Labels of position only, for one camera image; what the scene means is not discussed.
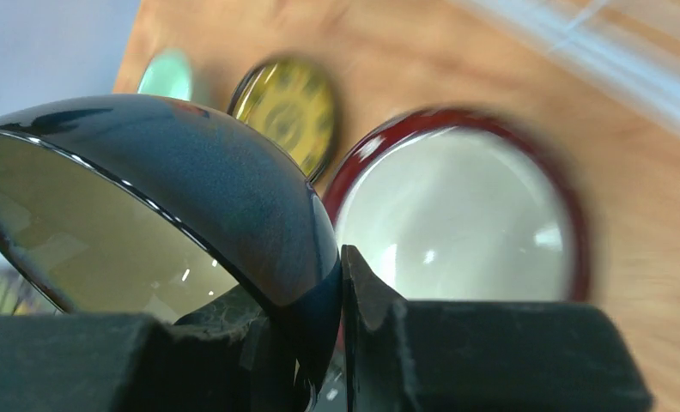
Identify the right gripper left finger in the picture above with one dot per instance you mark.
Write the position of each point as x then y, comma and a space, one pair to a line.
226, 356

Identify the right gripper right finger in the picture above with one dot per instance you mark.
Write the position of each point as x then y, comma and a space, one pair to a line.
412, 355

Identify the brown-rimmed white plate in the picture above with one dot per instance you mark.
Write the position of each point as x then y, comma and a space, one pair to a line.
458, 203

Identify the dark blue bowl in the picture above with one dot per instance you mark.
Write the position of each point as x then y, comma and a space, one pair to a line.
140, 203

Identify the yellow patterned black-rimmed plate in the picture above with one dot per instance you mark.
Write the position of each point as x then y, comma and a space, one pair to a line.
292, 100

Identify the light teal bowl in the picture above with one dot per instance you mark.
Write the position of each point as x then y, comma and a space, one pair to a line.
168, 74

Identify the white wire dish rack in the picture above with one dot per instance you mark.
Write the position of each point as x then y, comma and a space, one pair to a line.
628, 49

